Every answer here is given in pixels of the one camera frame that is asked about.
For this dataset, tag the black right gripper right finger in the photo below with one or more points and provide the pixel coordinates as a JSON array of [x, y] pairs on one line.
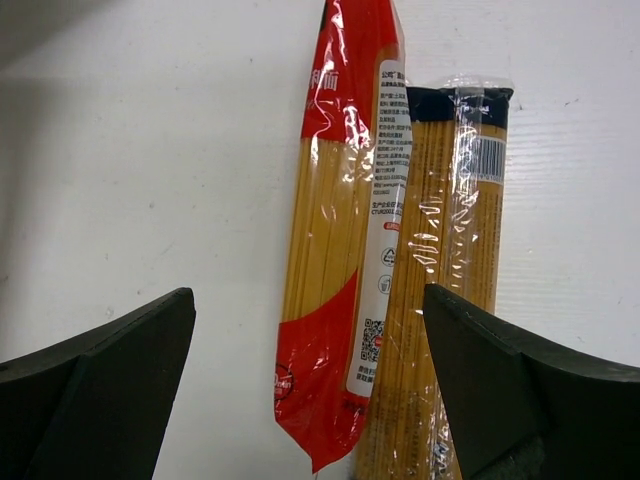
[[520, 406]]

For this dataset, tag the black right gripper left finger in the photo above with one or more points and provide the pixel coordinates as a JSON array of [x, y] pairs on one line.
[[97, 405]]

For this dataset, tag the dark-ended spaghetti bag with barcode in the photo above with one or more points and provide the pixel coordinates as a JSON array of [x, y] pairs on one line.
[[450, 236]]

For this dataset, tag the red spaghetti bag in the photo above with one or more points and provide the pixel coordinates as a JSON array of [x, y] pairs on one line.
[[354, 161]]

